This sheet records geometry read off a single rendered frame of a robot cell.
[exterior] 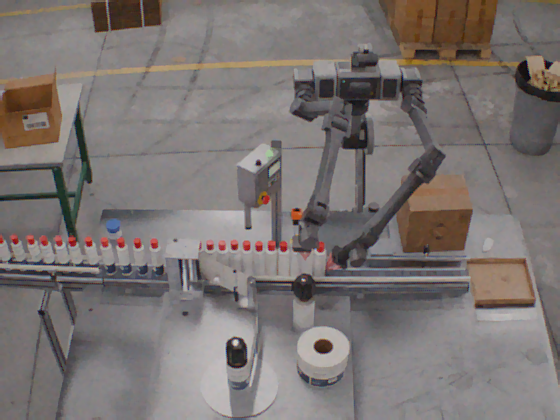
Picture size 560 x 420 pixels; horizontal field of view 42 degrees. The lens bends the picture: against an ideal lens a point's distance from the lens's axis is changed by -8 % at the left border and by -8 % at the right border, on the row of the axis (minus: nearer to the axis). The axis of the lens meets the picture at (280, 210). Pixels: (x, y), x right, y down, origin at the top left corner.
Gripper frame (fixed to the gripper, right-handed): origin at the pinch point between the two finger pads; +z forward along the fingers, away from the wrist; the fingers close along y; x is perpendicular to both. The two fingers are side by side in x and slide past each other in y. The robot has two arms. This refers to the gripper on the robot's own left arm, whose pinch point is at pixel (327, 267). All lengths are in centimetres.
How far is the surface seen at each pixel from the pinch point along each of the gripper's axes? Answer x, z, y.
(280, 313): -11.8, 17.1, 21.6
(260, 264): -25.1, 14.9, 2.9
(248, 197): -51, -9, -1
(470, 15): 133, -49, -333
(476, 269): 61, -37, -8
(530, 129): 164, -48, -200
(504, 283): 71, -45, 1
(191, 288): -45, 36, 14
